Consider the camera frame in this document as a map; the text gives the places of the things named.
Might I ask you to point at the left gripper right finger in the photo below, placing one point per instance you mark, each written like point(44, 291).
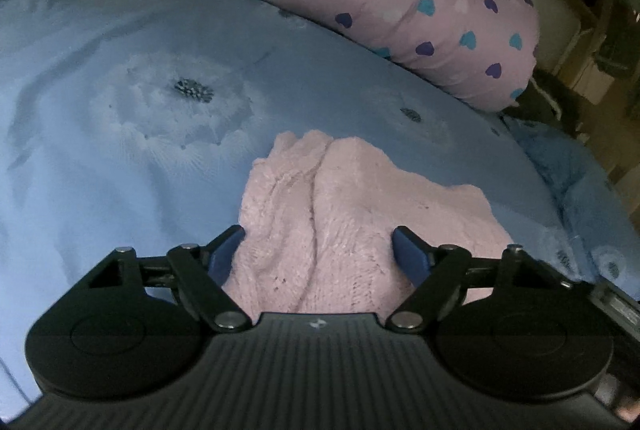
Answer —
point(436, 273)

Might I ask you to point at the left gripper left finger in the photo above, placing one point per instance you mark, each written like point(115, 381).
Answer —
point(200, 272)

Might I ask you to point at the pink knit cardigan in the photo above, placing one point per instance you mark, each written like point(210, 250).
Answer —
point(318, 215)

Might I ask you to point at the blue dandelion pillow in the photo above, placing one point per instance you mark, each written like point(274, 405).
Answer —
point(596, 239)

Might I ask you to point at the blue dandelion bed sheet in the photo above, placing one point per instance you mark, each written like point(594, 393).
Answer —
point(135, 123)

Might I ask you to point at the black white-trimmed garment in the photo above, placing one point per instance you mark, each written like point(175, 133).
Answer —
point(547, 100)

